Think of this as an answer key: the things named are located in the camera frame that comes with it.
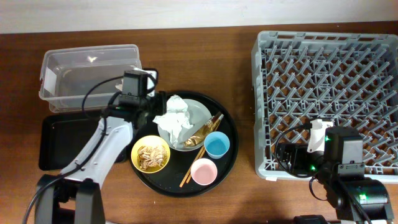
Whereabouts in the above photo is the clear plastic bin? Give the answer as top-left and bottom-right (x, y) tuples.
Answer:
(39, 44), (141, 113)

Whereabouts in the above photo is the round black tray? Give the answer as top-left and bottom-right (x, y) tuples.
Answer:
(129, 90), (239, 198)

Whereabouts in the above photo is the black rectangular tray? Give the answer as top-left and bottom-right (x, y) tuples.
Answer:
(39, 110), (101, 171)

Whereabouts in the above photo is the pink plastic cup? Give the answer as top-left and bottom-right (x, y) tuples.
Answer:
(192, 158), (218, 186)

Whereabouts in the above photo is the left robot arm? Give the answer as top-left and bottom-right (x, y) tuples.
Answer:
(23, 91), (167, 223)

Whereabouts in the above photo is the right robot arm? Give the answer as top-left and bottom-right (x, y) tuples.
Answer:
(274, 123), (394, 223)

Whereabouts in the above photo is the grey ceramic plate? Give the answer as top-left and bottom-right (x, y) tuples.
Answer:
(157, 98), (212, 152)

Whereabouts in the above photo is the wooden chopstick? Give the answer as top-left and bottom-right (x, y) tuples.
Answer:
(179, 114), (224, 188)
(185, 118), (222, 184)

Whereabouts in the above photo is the white napkin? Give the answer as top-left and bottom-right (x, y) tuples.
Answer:
(153, 95), (193, 147)

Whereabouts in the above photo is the grey dishwasher rack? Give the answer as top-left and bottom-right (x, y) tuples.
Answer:
(251, 31), (397, 184)

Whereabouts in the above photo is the gold foil wrapper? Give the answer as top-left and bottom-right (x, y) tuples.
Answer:
(183, 111), (224, 147)

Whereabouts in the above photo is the blue plastic cup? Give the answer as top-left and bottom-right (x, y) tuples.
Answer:
(204, 131), (230, 159)

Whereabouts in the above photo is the yellow bowl with food scraps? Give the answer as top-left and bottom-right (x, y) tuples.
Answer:
(131, 135), (171, 174)

